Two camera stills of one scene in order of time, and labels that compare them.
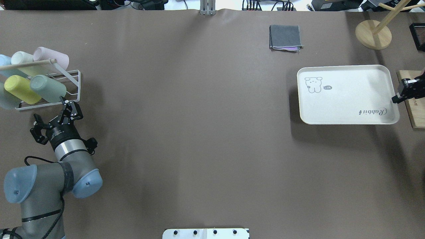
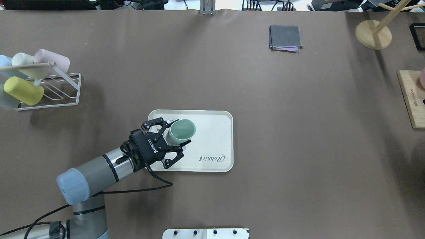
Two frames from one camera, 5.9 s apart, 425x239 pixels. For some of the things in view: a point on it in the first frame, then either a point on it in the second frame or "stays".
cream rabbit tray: x=346 y=95 -> x=211 y=149
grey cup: x=8 y=101 stays
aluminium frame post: x=207 y=7 stays
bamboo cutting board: x=415 y=107 stays
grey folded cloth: x=285 y=38 stays
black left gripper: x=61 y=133 -> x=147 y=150
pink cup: x=41 y=53 stays
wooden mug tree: x=376 y=36 stays
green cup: x=49 y=89 -> x=180 y=130
